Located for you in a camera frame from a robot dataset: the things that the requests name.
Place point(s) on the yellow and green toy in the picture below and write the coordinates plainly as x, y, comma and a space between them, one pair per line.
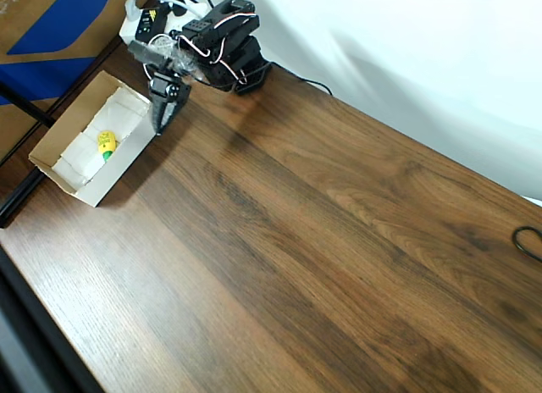
106, 141

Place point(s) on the white cardboard box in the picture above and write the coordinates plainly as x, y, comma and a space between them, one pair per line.
90, 196

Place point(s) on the black adapter with yellow label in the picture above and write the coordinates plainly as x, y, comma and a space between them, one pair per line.
148, 21

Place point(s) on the white power strip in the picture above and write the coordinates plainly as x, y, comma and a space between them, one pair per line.
127, 31

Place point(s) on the white crumpled paper lining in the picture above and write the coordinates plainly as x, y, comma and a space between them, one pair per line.
80, 156

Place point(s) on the black metal bar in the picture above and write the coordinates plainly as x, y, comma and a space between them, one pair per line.
25, 105

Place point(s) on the plastic-wrapped black camera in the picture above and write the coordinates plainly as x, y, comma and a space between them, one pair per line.
157, 56

